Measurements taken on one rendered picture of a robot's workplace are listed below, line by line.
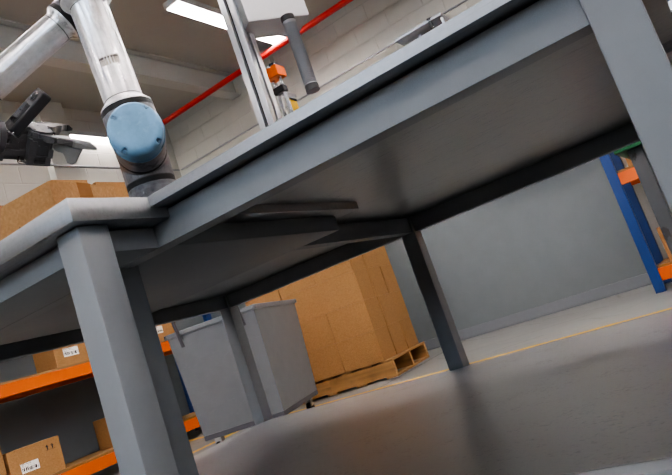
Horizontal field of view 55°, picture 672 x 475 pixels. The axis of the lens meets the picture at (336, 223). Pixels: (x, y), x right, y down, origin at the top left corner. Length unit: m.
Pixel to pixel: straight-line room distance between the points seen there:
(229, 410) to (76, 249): 3.04
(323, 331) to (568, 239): 2.31
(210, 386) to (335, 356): 1.53
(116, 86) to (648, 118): 1.07
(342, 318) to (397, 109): 4.37
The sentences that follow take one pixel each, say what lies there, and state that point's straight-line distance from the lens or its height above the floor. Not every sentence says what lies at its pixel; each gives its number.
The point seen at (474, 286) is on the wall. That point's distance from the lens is 6.30.
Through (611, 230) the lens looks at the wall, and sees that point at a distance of 5.95.
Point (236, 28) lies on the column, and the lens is 1.73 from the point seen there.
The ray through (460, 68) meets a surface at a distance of 0.91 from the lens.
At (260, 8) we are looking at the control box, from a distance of 1.72.
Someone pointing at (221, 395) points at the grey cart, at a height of 0.35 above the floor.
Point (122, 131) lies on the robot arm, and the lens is 1.44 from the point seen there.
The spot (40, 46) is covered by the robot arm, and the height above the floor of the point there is 1.35.
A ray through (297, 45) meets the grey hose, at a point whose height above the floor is 1.20.
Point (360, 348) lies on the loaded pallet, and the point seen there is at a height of 0.29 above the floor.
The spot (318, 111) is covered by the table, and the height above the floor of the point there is 0.81.
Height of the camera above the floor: 0.50
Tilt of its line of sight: 9 degrees up
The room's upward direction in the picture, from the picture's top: 19 degrees counter-clockwise
